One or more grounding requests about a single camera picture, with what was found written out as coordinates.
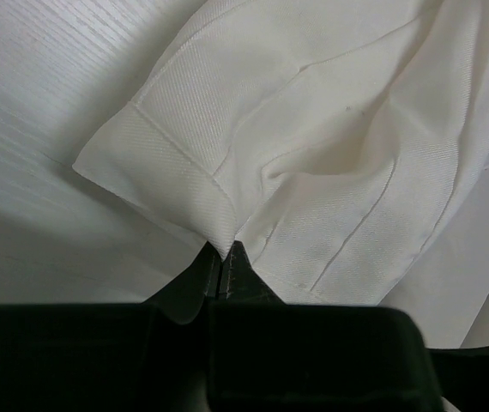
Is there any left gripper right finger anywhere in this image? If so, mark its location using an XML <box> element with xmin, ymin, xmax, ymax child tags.
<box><xmin>208</xmin><ymin>242</ymin><xmax>442</xmax><ymax>411</ymax></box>

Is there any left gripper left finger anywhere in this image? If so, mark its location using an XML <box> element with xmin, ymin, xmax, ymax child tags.
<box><xmin>0</xmin><ymin>245</ymin><xmax>221</xmax><ymax>411</ymax></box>

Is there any white skirt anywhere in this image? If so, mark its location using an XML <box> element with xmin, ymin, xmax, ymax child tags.
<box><xmin>73</xmin><ymin>1</ymin><xmax>489</xmax><ymax>348</ymax></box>

